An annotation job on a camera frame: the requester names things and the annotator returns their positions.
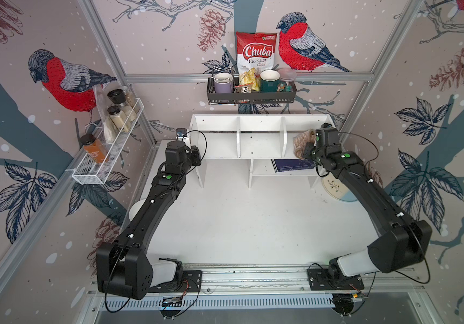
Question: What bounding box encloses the green mug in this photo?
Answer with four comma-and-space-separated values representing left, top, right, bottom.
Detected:
260, 70, 287, 93

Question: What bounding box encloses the white bowl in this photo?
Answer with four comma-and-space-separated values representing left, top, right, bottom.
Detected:
128, 199, 146, 221

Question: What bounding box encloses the cream and blue plate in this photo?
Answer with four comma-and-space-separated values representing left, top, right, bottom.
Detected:
321, 174, 357, 203

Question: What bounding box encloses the red Chuba chips bag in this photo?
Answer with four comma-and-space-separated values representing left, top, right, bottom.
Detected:
236, 32, 277, 74

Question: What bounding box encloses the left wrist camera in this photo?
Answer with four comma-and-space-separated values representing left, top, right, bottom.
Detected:
176, 128, 187, 141

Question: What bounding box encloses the white wire wall rack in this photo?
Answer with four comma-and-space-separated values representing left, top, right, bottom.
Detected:
71, 98, 144, 185

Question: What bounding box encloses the black wall basket shelf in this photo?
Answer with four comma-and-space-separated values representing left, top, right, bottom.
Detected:
206, 77, 297, 105

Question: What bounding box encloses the pink lidded jar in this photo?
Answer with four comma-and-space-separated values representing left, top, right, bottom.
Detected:
278, 67, 297, 92

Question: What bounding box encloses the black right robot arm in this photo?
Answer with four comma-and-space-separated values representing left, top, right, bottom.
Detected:
304, 123, 432, 279

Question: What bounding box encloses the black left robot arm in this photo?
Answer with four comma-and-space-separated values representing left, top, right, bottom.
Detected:
96, 140, 202, 300

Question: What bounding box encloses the aluminium mounting rail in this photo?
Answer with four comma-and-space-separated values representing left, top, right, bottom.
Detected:
85, 264, 423, 296

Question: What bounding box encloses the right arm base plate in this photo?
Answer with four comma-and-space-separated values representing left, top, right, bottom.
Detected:
306, 267, 365, 291

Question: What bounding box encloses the dark blue book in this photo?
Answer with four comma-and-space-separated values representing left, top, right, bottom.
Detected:
271, 159, 315, 173

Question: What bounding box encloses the black lid spice jar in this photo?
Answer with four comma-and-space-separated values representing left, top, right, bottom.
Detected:
107, 89, 137, 122
107, 105, 132, 132

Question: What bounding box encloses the lilac mug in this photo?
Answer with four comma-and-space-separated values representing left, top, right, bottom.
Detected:
213, 72, 234, 94

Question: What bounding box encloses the clear plastic bag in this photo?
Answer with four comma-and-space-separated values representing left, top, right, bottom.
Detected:
93, 85, 118, 144

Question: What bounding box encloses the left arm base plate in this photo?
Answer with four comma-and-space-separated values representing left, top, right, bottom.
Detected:
148, 270, 203, 293

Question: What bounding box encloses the orange spice jar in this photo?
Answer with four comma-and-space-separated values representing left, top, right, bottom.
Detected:
79, 134, 108, 163

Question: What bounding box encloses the white wooden bookshelf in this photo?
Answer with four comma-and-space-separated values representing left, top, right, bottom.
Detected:
184, 114, 335, 189

